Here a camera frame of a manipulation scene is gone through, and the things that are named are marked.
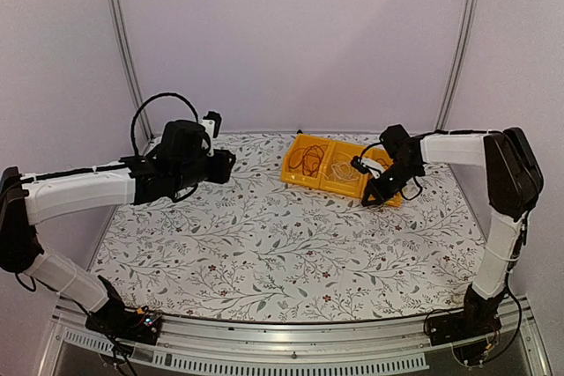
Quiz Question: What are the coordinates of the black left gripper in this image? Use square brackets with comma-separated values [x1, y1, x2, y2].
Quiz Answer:
[174, 149, 235, 193]

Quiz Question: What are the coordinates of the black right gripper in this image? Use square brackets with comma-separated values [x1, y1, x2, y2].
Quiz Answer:
[363, 159, 423, 206]

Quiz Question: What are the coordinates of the dark red cable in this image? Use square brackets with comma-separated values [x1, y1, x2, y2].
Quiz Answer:
[288, 142, 330, 177]

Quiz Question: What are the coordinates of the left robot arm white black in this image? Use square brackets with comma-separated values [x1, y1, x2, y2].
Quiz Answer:
[1, 118, 235, 335]

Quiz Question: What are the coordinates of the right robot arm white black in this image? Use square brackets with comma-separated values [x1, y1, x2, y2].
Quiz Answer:
[351, 124, 544, 301]

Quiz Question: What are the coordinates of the yellow bin middle compartment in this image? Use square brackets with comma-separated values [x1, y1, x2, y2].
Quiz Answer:
[319, 141, 367, 198]

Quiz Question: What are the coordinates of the yellow bin compartment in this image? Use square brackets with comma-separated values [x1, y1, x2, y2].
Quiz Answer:
[319, 141, 367, 198]
[280, 134, 335, 189]

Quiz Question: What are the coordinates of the yellow bin far compartment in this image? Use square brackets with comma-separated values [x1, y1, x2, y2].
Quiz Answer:
[280, 134, 335, 189]

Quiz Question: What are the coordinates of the floral patterned table mat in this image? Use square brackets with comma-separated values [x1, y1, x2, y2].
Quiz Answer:
[91, 134, 485, 322]

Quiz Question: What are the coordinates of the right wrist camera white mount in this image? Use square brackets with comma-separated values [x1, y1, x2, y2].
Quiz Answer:
[350, 156, 389, 178]

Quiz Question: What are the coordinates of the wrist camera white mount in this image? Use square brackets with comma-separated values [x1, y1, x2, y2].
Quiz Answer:
[350, 156, 389, 178]
[198, 111, 222, 157]

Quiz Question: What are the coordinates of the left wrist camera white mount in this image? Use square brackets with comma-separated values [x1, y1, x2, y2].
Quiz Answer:
[198, 111, 222, 157]

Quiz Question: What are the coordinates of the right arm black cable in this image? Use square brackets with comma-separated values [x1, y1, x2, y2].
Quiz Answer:
[359, 141, 384, 161]

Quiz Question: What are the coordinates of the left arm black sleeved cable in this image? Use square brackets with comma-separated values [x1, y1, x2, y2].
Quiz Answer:
[129, 92, 200, 158]

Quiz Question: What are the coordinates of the aluminium front rail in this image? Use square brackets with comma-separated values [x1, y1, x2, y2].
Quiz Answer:
[38, 299, 553, 375]

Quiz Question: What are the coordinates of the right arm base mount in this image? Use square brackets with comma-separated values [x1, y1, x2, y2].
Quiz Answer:
[423, 285, 506, 366]

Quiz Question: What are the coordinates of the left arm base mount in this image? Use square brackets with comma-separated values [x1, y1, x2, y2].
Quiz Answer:
[85, 276, 162, 345]

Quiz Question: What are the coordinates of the left aluminium frame post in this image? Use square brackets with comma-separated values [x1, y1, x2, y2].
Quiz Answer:
[99, 0, 153, 142]

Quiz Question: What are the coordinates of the aluminium frame post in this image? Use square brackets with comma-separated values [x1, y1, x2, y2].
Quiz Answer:
[434, 0, 479, 130]
[99, 0, 153, 142]

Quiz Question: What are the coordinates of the right aluminium frame post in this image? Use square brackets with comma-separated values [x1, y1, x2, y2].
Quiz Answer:
[434, 0, 479, 130]

